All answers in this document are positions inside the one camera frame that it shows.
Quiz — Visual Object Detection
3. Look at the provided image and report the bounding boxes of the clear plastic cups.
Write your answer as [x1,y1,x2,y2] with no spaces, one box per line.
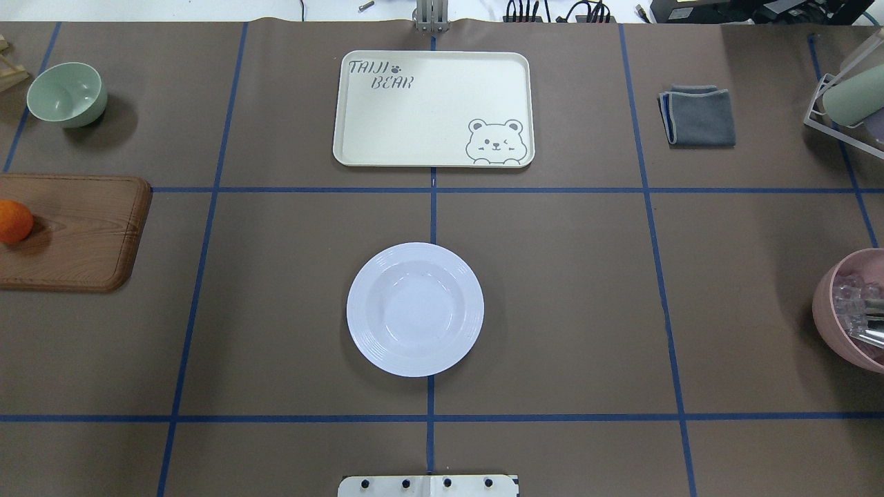
[832,273,883,350]

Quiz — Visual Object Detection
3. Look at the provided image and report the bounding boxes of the pale green cup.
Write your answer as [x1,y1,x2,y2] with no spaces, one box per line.
[822,65,883,126]

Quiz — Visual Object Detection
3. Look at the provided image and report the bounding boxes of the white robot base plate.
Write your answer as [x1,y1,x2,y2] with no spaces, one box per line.
[337,474,521,496]

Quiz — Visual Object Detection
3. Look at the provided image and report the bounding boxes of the wooden stand corner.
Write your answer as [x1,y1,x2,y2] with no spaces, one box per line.
[0,35,30,93]

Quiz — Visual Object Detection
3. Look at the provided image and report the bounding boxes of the grey metal mount bracket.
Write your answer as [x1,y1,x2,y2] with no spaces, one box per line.
[412,0,450,35]

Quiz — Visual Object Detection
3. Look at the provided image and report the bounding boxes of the pink bowl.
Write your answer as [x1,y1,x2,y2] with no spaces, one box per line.
[811,248,883,374]

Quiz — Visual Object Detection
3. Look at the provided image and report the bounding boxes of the wooden cutting board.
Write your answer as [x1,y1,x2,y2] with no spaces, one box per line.
[1,173,152,293]

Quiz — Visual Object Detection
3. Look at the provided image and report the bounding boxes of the cream bear serving tray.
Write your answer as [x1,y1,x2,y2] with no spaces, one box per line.
[332,50,536,169]

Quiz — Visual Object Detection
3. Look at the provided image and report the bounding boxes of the black cable bundle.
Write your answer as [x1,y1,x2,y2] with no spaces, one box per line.
[503,0,617,24]

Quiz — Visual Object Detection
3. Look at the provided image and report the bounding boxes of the folded grey cloth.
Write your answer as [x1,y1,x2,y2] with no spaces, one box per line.
[659,85,736,148]

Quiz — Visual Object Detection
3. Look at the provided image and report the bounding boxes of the white wire rack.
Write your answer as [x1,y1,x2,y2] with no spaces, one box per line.
[803,28,884,160]

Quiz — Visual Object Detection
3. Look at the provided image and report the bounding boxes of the light green bowl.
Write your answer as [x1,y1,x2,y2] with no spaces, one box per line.
[26,62,108,128]

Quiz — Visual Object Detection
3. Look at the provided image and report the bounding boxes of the white round plate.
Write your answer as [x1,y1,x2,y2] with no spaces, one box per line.
[345,242,484,378]

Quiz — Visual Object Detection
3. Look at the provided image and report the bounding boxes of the orange fruit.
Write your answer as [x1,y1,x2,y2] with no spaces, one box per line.
[1,199,35,244]

